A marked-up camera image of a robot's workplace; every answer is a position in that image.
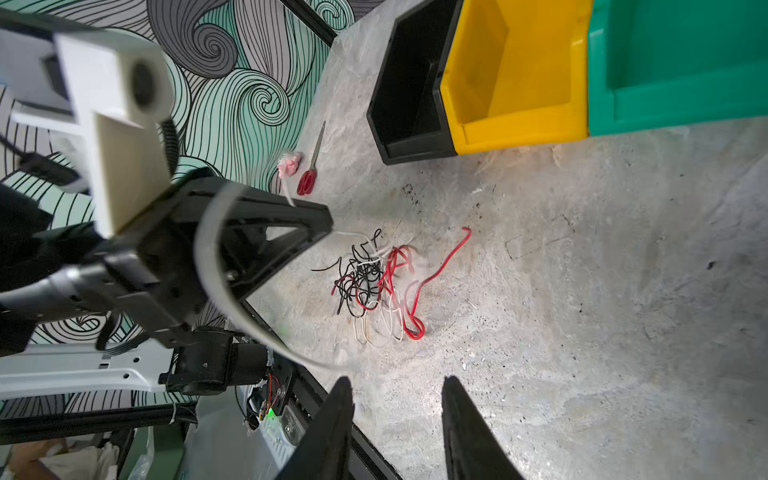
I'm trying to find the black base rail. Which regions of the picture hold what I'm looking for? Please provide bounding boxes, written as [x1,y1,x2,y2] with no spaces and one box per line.
[239,299,403,480]

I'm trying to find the pink toy figurine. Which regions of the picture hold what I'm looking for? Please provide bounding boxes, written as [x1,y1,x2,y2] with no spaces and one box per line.
[277,151,303,179]

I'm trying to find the yellow storage bin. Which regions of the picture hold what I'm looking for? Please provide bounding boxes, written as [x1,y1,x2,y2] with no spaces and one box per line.
[440,0,593,155]

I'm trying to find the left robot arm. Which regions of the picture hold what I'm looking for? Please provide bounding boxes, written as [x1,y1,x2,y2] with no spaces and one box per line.
[1,170,333,399]

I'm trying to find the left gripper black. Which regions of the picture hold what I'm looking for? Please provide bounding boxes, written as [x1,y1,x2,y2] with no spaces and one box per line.
[35,173,333,348]

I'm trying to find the red handled scissors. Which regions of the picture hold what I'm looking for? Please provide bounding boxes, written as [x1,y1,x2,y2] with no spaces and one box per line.
[296,122,326,196]

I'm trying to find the red cable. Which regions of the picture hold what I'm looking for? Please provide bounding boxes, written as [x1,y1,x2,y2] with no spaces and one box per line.
[331,226,473,341]

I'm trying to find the green storage bin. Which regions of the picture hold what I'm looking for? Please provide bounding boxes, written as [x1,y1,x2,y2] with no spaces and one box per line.
[588,1,767,136]

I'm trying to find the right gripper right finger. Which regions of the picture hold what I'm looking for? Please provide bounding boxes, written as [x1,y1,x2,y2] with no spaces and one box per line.
[441,376,523,480]

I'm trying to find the black storage bin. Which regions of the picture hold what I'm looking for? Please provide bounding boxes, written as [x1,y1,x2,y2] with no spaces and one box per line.
[367,0,463,165]

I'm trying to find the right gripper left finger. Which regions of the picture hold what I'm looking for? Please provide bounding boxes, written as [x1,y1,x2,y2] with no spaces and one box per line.
[276,376,354,480]

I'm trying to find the black cable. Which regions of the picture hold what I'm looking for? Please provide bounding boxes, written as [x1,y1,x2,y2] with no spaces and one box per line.
[310,227,385,319]

